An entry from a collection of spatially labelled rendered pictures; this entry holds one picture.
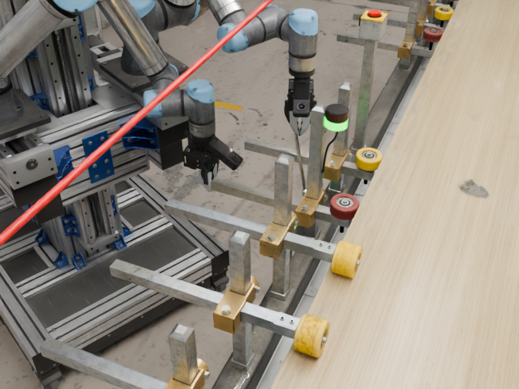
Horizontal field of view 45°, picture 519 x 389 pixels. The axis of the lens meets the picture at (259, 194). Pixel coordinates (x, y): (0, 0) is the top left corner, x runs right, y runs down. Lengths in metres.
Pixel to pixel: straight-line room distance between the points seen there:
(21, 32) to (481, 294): 1.27
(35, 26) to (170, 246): 1.27
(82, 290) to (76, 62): 0.91
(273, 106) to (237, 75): 0.48
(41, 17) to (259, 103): 2.52
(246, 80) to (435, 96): 2.14
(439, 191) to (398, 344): 0.58
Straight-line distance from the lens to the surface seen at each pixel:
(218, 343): 2.54
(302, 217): 1.75
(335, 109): 1.63
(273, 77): 4.28
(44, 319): 2.46
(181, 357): 1.18
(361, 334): 1.42
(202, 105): 1.71
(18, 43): 1.67
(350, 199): 1.75
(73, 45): 2.06
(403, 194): 1.80
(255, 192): 1.83
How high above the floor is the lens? 1.99
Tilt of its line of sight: 38 degrees down
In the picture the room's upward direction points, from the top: straight up
